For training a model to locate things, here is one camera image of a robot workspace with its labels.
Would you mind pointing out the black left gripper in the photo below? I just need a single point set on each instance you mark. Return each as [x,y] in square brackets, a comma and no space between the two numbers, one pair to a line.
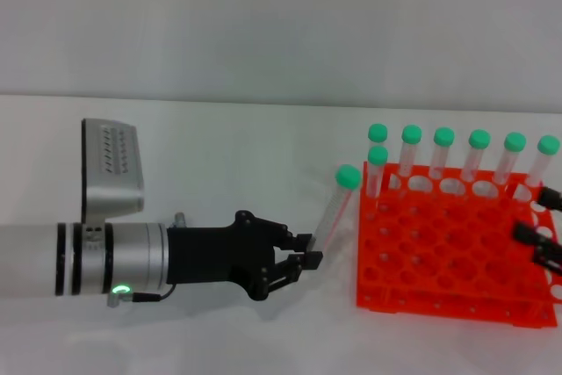
[211,256]

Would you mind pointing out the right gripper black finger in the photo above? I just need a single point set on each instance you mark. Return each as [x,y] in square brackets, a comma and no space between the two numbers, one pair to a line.
[552,198]
[549,250]

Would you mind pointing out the clear test tube green cap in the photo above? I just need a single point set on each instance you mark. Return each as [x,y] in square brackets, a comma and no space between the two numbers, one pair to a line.
[348,176]
[411,133]
[514,141]
[443,136]
[377,155]
[478,139]
[377,132]
[548,144]

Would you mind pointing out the orange test tube rack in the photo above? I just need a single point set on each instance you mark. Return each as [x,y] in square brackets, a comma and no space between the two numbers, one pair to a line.
[452,252]

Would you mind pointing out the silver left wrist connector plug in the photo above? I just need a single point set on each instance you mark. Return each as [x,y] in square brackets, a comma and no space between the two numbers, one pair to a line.
[180,219]

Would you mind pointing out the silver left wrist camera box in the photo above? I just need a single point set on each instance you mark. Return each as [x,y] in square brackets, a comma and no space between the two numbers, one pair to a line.
[112,173]

